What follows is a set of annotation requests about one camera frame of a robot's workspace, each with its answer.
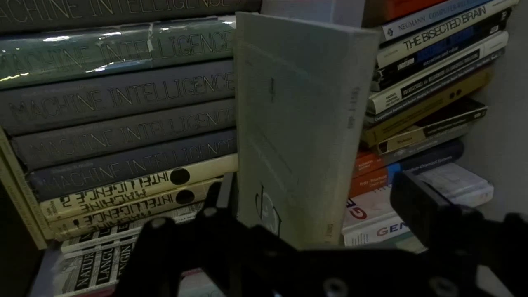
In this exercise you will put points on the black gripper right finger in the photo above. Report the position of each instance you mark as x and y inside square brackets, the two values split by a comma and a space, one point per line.
[421, 207]

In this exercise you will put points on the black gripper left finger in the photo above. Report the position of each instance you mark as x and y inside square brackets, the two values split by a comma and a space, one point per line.
[225, 197]

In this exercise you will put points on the pale cream book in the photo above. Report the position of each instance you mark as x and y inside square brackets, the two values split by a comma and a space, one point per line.
[298, 126]

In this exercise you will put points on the white paperback book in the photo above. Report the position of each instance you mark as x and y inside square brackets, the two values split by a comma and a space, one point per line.
[456, 184]

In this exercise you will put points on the white book red lettering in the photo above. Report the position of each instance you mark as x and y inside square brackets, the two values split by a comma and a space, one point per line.
[374, 220]

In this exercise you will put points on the grey blue book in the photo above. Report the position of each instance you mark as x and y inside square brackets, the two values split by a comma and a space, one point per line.
[423, 151]

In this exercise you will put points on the dark book cream label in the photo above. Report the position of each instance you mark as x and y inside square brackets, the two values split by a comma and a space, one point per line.
[435, 128]

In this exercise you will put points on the olive yellow book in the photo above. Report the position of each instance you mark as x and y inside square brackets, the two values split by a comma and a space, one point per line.
[430, 108]

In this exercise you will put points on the cream Machine Intelligence 2 book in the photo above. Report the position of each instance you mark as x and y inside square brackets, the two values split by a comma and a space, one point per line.
[110, 196]

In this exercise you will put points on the white book black label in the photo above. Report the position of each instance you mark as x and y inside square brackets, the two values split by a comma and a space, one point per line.
[440, 82]

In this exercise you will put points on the black white striped Nature book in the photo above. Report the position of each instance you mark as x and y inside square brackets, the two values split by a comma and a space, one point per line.
[93, 265]

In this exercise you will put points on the black book blue label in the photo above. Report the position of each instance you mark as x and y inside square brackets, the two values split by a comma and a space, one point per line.
[440, 55]

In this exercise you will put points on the white Bisected Brain book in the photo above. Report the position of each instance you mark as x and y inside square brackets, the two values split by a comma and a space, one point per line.
[446, 34]

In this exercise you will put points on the teal glossy Machine Intelligence book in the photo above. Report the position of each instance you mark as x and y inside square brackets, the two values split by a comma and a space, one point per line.
[110, 52]

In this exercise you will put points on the pale blue white book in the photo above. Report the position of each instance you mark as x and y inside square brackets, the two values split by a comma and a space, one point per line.
[430, 18]

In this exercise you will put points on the orange red book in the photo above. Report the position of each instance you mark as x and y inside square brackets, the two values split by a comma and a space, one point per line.
[402, 8]

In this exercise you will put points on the cream thin flat book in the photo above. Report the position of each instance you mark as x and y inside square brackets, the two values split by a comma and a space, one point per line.
[22, 209]

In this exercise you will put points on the grey metal bookshelf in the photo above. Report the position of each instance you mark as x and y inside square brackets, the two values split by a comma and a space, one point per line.
[314, 9]

